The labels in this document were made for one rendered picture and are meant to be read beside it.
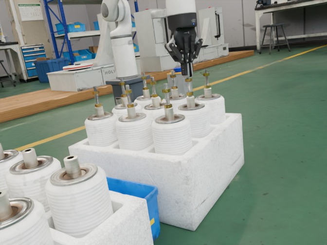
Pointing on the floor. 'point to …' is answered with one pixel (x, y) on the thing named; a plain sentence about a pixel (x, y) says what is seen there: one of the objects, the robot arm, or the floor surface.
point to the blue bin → (139, 188)
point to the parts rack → (74, 32)
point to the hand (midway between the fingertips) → (187, 70)
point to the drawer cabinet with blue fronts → (28, 60)
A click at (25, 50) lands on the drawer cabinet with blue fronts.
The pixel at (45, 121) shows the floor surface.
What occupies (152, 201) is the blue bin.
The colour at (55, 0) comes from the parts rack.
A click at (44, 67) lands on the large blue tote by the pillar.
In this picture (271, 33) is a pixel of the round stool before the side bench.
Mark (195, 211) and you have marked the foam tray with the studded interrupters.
